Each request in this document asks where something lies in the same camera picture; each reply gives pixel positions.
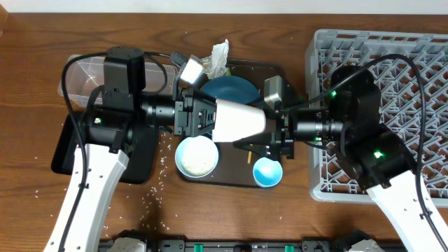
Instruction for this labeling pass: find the white tissue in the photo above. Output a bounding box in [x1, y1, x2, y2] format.
[207, 39, 230, 79]

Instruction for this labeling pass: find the pink cup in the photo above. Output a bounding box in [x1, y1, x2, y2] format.
[212, 99, 266, 143]

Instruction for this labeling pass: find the clear plastic bin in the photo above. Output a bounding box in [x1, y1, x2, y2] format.
[66, 57, 165, 107]

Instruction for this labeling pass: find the grey dishwasher rack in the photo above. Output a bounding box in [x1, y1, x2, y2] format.
[304, 29, 447, 207]

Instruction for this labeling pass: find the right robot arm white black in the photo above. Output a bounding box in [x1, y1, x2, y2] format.
[234, 66, 447, 251]

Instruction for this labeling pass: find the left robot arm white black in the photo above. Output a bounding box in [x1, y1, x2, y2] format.
[45, 46, 216, 251]

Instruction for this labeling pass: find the light blue cup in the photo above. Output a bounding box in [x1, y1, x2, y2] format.
[253, 157, 284, 188]

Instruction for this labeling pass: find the light blue rice bowl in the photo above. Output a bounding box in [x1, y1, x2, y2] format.
[175, 136, 219, 179]

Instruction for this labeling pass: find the black tray bin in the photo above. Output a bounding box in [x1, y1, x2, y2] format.
[51, 109, 159, 184]

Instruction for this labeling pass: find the dark blue bowl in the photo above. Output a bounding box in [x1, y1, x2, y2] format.
[200, 76, 260, 104]

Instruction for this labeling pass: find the black rail at table edge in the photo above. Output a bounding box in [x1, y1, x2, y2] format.
[97, 229, 409, 252]

